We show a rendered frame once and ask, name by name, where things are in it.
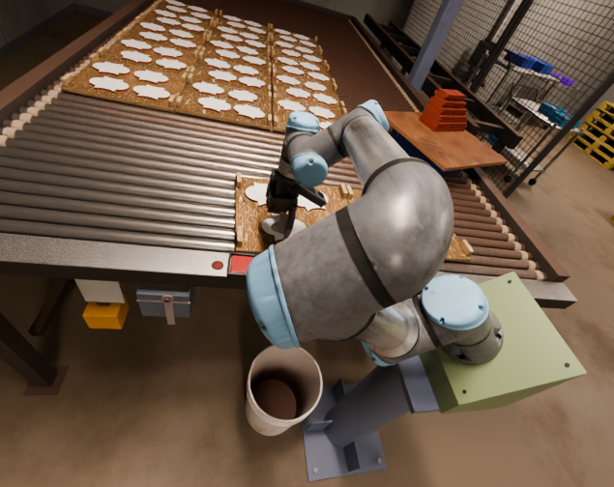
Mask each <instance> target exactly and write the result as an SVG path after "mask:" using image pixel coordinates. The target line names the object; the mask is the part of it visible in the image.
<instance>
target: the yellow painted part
mask: <svg viewBox="0 0 614 487"><path fill-rule="evenodd" d="M123 297H124V299H125V303H120V302H98V301H88V304H87V306H86V308H85V310H84V313H83V315H82V316H83V318H84V320H85V322H86V323H87V325H88V327H89V328H90V329H121V328H122V327H123V325H124V322H125V319H126V316H127V313H128V311H129V305H128V302H127V299H126V296H125V295H124V294H123Z"/></svg>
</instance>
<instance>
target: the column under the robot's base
mask: <svg viewBox="0 0 614 487"><path fill-rule="evenodd" d="M439 411H440V409H439V407H438V404H437V401H436V399H435V396H434V393H433V391H432V388H431V385H430V383H429V380H428V378H427V376H426V373H425V370H424V366H423V363H422V361H421V358H420V355H417V356H414V357H412V358H408V359H405V360H403V361H400V362H399V363H397V364H395V365H388V366H380V365H378V366H376V367H375V368H374V369H373V370H372V371H371V372H370V373H369V374H368V375H367V376H366V377H365V378H363V379H362V380H361V381H360V382H359V383H358V384H346V385H344V384H343V380H342V378H340V379H339V380H338V381H337V383H336V384H335V385H333V386H322V393H321V397H320V399H319V402H318V404H317V405H316V407H315V408H314V410H313V411H312V412H311V413H310V414H309V415H308V416H307V417H306V418H305V419H303V420H302V421H301V422H302V431H303V440H304V448H305V456H306V465H307V481H308V482H311V481H316V480H322V479H328V478H334V477H340V476H346V475H351V474H357V473H368V472H374V471H380V470H385V469H386V468H387V465H386V461H385V457H384V453H383V449H382V445H381V442H380V438H379V434H378V431H377V429H379V428H381V427H383V426H385V425H386V424H388V423H390V422H392V421H394V420H395V419H397V418H399V417H401V416H403V415H405V414H407V413H409V412H411V414H421V413H430V412H439Z"/></svg>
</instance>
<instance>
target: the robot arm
mask: <svg viewBox="0 0 614 487"><path fill-rule="evenodd" d="M319 125H320V123H319V120H318V119H317V118H316V117H315V116H314V115H312V114H310V113H307V112H304V111H295V112H292V113H291V114H290V115H289V118H288V122H287V125H286V126H285V127H286V130H285V135H284V139H283V144H282V149H281V154H280V158H279V163H278V168H273V167H272V171H271V176H270V182H268V185H267V190H266V196H265V197H267V198H266V207H267V208H268V210H267V213H274V214H279V215H280V219H279V222H276V223H274V224H272V227H271V228H272V230H273V231H275V232H278V233H281V234H283V235H284V236H283V241H282V242H280V243H277V244H276V245H273V244H272V245H270V246H269V248H268V249H267V250H265V251H264V252H262V253H260V254H259V255H257V256H256V257H254V258H253V259H252V260H251V262H250V263H249V266H248V269H247V274H246V288H247V294H248V299H249V305H250V308H251V311H252V314H253V316H254V319H255V321H256V322H257V324H258V326H259V327H260V329H261V331H262V332H263V334H264V335H265V336H266V338H267V339H268V340H269V341H270V342H271V343H272V344H273V345H275V346H276V347H278V348H280V349H282V350H287V349H290V348H293V347H297V348H299V347H301V344H303V343H305V342H308V341H309V340H312V339H317V338H318V339H322V340H326V341H330V342H345V341H349V340H352V339H354V338H357V339H359V340H361V341H362V344H363V346H364V348H365V351H366V353H367V354H368V356H369V357H370V358H371V359H372V360H373V361H374V362H375V363H376V364H378V365H380V366H388V365H395V364H397V363H399V362H400V361H403V360H405V359H408V358H412V357H414V356H417V355H420V354H423V353H426V352H428V351H431V350H434V349H437V348H440V347H441V348H442V350H443V351H444V352H445V353H446V354H447V355H448V356H449V357H450V358H453V359H454V360H456V361H459V362H462V363H466V364H481V363H485V362H488V361H490V360H492V359H493V358H495V357H496V356H497V355H498V354H499V352H500V351H501V349H502V346H503V342H504V334H503V329H502V326H501V323H500V321H499V320H498V318H497V317H496V316H495V315H494V313H493V312H491V311H490V310H489V305H488V301H487V298H486V296H485V295H484V293H483V292H482V290H481V288H480V287H479V286H478V285H477V284H476V283H475V282H473V281H472V280H470V279H468V278H466V277H463V276H459V275H454V274H447V275H441V276H438V277H436V278H434V279H432V278H433V277H434V276H435V274H437V273H438V271H439V270H440V268H441V266H442V265H443V263H444V261H445V259H446V256H447V254H448V251H449V248H450V245H451V240H452V236H453V226H454V213H453V200H452V197H451V194H450V191H449V188H448V186H447V184H446V183H445V181H444V179H443V178H442V177H441V176H440V175H439V173H438V172H437V171H436V170H435V169H434V168H433V167H432V166H431V165H430V164H428V163H427V162H425V161H424V160H421V159H419V158H410V157H409V156H408V155H407V154H406V153H405V152H404V150H403V149H402V148H401V147H400V146H399V145H398V144H397V143H396V142H395V141H394V140H393V138H392V137H391V136H390V135H389V134H388V130H389V123H388V121H387V118H386V116H385V114H384V112H383V110H382V108H381V107H380V105H379V104H378V102H377V101H376V100H369V101H367V102H365V103H363V104H362V105H358V106H357V107H356V108H355V109H354V110H352V111H351V112H349V113H348V114H346V115H345V116H343V117H342V118H340V119H339V120H337V121H336V122H334V123H332V124H331V125H329V126H328V127H326V128H325V129H323V130H321V131H320V132H319V131H318V129H319ZM347 157H350V159H351V161H352V164H353V166H354V169H355V171H356V173H357V176H358V178H359V180H360V183H361V185H362V188H363V189H362V194H361V197H360V198H359V199H357V200H356V201H354V202H352V203H350V204H349V205H347V206H345V207H344V208H342V209H340V210H338V211H336V212H334V213H332V214H331V215H328V216H326V217H324V218H323V219H321V220H319V221H317V222H315V223H314V224H312V225H310V226H309V227H307V228H305V229H304V230H302V231H300V232H298V233H296V234H295V235H293V236H291V237H289V236H290V234H291V231H292V229H293V225H294V221H295V216H296V210H297V206H298V197H299V194H300V195H301V196H303V197H305V198H306V199H307V200H309V201H310V202H312V203H314V204H315V205H317V206H318V207H320V208H322V207H323V206H324V205H325V204H326V203H327V202H326V199H325V196H324V194H323V193H322V192H320V191H319V190H317V189H316V188H314V187H315V186H319V185H321V184H322V183H323V182H324V180H325V179H326V178H327V175H328V168H330V167H331V166H333V165H335V164H336V163H338V162H340V161H341V160H343V159H345V158H347ZM287 211H289V212H288V214H287ZM424 287H425V288H424ZM422 289H424V290H423V292H422V293H421V294H419V295H417V296H416V297H413V296H415V295H416V294H418V293H419V292H420V291H421V290H422ZM412 297H413V298H412ZM410 298H411V299H410ZM408 299H409V300H408Z"/></svg>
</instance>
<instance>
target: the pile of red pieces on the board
mask: <svg viewBox="0 0 614 487"><path fill-rule="evenodd" d="M434 94H435V96H434V97H431V98H430V99H431V101H430V102H429V103H428V104H427V107H426V108H425V109H424V112H423V113H422V115H421V116H420V119H419V120H420V121H421V122H422V123H423V124H425V125H426V126H427V127H428V128H430V129H431V130H432V131H464V130H465V129H466V128H467V126H466V125H467V123H466V122H467V116H465V114H466V111H467V110H466V109H465V108H464V107H465V105H466V102H465V101H464V100H465V98H466V97H467V96H465V95H464V94H462V93H461V92H459V91H457V90H450V89H439V91H438V90H435V92H434Z"/></svg>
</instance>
